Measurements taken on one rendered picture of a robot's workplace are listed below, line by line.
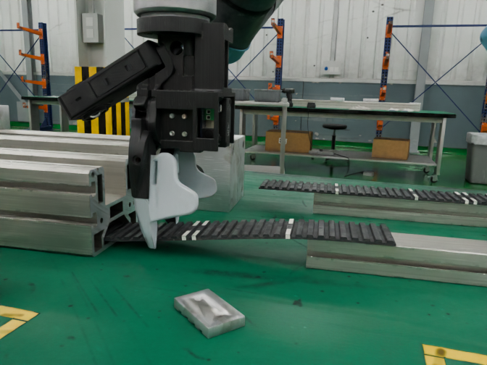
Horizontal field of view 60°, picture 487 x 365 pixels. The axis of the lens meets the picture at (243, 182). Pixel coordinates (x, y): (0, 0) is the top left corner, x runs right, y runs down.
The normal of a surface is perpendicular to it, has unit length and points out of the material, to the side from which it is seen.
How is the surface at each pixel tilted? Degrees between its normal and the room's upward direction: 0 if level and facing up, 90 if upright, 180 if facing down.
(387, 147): 89
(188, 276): 0
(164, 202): 80
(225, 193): 90
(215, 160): 90
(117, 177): 90
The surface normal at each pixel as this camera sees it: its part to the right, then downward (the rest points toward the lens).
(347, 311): 0.03, -0.98
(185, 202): -0.18, 0.02
